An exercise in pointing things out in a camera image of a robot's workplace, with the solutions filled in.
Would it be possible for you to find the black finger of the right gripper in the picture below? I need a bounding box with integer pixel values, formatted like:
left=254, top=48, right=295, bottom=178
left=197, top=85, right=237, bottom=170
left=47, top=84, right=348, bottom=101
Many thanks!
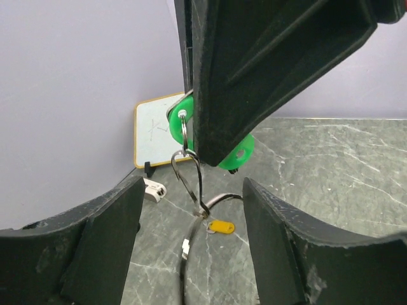
left=174, top=1, right=406, bottom=166

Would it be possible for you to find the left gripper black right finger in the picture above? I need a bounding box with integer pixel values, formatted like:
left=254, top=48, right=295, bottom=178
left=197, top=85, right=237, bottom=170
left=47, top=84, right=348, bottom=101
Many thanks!
left=243, top=178, right=406, bottom=304

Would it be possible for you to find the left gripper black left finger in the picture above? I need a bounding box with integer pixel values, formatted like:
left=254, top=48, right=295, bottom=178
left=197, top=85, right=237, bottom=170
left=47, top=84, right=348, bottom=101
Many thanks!
left=1, top=176, right=145, bottom=304

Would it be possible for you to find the yellow tagged key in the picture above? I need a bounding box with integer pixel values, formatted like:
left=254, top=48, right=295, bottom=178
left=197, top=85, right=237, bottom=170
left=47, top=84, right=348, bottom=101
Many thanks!
left=207, top=220, right=235, bottom=234

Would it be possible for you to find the green tagged key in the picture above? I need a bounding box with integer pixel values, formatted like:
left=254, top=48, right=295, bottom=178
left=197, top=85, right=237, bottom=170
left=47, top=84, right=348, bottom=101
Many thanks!
left=166, top=89, right=254, bottom=172

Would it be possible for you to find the large silver keyring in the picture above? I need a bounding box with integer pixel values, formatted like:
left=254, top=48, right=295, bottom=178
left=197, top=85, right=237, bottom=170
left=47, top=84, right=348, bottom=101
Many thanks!
left=170, top=149, right=244, bottom=305

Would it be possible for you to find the small whiteboard yellow frame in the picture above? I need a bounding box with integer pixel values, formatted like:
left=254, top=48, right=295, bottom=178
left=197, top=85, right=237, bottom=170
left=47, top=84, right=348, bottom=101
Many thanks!
left=134, top=92, right=184, bottom=177

